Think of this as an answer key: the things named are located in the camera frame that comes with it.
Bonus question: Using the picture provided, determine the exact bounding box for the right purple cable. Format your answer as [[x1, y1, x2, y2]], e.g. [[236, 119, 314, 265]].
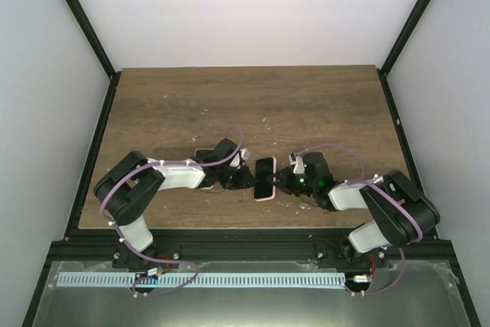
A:
[[292, 143, 424, 297]]

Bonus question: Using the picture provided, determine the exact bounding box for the beige phone case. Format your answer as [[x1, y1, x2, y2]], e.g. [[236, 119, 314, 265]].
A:
[[194, 149, 217, 190]]

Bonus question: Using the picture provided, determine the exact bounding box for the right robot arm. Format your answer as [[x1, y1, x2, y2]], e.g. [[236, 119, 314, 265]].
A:
[[254, 152, 440, 268]]

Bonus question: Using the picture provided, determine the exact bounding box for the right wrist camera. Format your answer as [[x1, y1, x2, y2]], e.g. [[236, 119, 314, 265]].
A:
[[289, 152, 305, 175]]

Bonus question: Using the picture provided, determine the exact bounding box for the metal sheet plate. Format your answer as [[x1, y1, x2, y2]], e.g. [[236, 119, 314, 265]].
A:
[[32, 260, 470, 326]]

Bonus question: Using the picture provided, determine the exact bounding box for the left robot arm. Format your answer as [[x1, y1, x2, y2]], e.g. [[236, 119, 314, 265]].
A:
[[93, 138, 254, 269]]

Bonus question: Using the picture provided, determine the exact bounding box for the light blue slotted cable duct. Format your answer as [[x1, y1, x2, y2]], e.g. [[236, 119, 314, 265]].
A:
[[56, 272, 345, 289]]

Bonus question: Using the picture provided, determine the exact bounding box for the teal-edged black phone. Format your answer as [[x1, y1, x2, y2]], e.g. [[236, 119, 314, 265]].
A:
[[194, 149, 214, 162]]

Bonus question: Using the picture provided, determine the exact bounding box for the pink phone case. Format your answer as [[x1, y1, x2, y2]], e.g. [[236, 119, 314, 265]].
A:
[[253, 156, 278, 202]]

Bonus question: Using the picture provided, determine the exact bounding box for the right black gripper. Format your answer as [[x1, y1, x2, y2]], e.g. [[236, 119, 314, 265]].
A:
[[266, 168, 317, 198]]

